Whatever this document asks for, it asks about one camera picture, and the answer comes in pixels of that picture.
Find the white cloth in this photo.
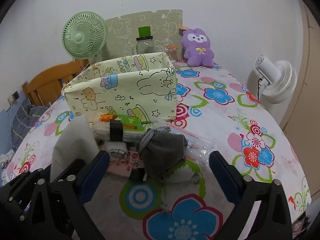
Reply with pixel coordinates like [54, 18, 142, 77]
[50, 115, 99, 182]

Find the pink cat tissue pack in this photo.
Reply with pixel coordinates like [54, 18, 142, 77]
[106, 147, 144, 178]

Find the white pack black band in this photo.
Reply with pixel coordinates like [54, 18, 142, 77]
[93, 119, 146, 160]

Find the grey drawstring pouch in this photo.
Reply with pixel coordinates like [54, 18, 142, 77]
[134, 126, 203, 213]

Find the clear plastic packet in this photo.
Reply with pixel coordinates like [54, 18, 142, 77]
[170, 127, 215, 166]

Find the blue plaid pillow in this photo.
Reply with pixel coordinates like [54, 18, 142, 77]
[11, 99, 49, 152]

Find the floral tablecloth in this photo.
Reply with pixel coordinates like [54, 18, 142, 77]
[1, 63, 311, 239]

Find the cartoon printed fabric storage box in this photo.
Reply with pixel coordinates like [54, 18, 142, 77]
[62, 52, 177, 123]

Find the white clip fan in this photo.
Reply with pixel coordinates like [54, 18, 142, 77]
[254, 55, 297, 105]

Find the green desk fan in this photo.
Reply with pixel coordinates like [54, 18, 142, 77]
[62, 11, 107, 62]

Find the glass mason jar mug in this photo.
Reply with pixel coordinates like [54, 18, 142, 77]
[132, 36, 155, 55]

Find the grey-green cartoon board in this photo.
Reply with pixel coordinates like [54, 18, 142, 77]
[102, 9, 183, 60]

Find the cotton swab jar orange lid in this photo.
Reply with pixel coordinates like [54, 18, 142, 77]
[165, 46, 178, 63]

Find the green cup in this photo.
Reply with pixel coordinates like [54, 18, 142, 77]
[138, 26, 151, 38]

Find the purple plush bunny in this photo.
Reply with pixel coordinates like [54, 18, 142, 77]
[181, 28, 214, 67]

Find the wall power outlet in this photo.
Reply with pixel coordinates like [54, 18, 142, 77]
[7, 91, 20, 106]

